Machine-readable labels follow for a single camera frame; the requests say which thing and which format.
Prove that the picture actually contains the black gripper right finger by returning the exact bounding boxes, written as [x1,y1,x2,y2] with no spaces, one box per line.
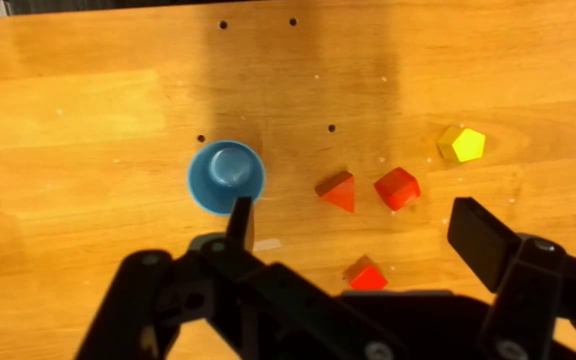
[446,196,576,360]

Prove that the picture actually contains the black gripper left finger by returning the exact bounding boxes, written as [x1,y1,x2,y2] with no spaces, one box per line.
[73,196,396,360]

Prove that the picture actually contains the yellow pentagon wooden block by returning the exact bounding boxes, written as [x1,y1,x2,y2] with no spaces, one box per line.
[434,123,488,166]

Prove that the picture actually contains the blue plastic cup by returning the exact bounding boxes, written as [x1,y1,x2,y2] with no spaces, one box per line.
[186,137,268,215]

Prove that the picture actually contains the red cube wooden block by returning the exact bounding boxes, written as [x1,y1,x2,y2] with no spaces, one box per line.
[372,164,424,214]

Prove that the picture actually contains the red pentagon wooden block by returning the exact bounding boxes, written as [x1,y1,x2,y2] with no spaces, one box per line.
[341,254,392,293]

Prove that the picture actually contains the red triangular wooden block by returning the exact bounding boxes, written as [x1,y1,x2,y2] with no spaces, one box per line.
[314,168,357,215]

